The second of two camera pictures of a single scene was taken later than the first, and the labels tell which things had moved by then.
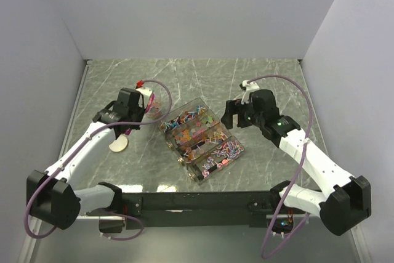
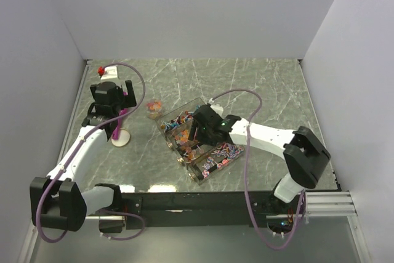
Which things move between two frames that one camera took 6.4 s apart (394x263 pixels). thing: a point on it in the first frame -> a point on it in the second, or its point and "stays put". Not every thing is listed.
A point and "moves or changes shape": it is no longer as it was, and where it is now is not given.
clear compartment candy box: x=201 y=140 stays put
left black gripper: x=141 y=110 -> x=128 y=100
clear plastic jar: x=157 y=110 stays put
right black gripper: x=234 y=107 -> x=200 y=137
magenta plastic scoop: x=151 y=100 moves or changes shape
